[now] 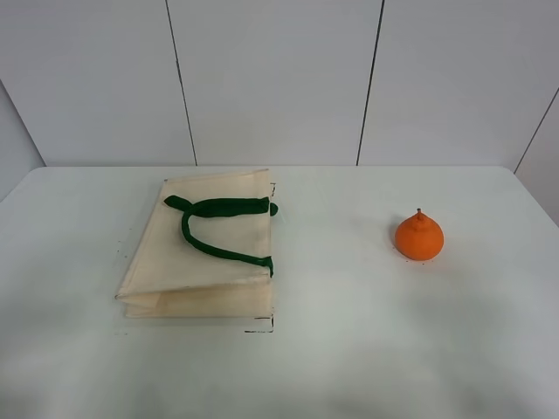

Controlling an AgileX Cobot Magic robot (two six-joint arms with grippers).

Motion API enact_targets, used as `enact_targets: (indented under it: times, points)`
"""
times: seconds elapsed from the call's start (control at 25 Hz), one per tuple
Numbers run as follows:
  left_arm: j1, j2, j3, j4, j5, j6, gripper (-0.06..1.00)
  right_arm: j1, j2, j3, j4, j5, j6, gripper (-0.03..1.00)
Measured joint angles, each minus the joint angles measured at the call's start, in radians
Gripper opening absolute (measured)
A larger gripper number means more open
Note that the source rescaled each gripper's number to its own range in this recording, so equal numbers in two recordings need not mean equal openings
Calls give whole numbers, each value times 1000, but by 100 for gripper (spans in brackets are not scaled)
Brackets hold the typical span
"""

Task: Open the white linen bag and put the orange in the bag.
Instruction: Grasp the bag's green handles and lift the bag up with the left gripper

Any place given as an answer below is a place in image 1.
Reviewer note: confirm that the white linen bag green handles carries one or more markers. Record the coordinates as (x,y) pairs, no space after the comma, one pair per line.
(206,251)

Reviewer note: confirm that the orange fruit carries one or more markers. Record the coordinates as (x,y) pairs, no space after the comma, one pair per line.
(419,237)

